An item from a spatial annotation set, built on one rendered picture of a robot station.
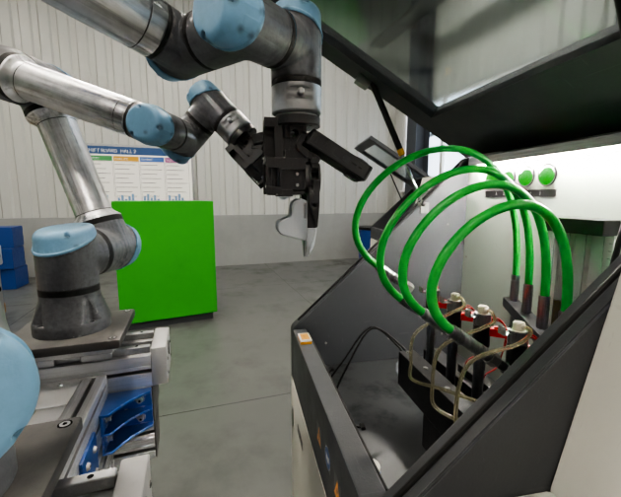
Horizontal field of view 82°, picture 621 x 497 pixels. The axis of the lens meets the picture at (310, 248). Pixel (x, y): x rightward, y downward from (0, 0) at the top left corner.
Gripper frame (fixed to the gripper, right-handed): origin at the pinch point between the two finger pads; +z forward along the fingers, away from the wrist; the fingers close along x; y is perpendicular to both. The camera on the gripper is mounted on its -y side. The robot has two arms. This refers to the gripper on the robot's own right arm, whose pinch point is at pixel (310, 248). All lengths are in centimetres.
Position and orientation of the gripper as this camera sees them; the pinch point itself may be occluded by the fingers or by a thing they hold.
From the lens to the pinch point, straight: 57.2
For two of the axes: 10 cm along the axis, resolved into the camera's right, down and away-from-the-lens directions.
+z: 0.0, 9.9, 1.4
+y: -9.8, 0.3, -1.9
